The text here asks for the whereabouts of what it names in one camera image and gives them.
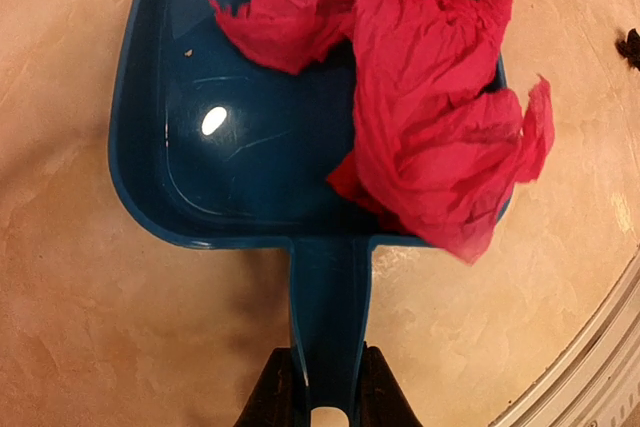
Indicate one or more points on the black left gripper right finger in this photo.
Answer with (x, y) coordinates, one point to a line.
(382, 402)

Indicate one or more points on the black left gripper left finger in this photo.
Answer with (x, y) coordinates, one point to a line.
(278, 398)

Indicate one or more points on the blue dustpan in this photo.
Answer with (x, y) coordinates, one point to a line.
(208, 150)

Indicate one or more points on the small black paper scrap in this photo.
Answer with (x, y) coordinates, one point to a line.
(629, 48)

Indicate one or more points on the aluminium front rail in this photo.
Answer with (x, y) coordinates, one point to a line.
(595, 380)

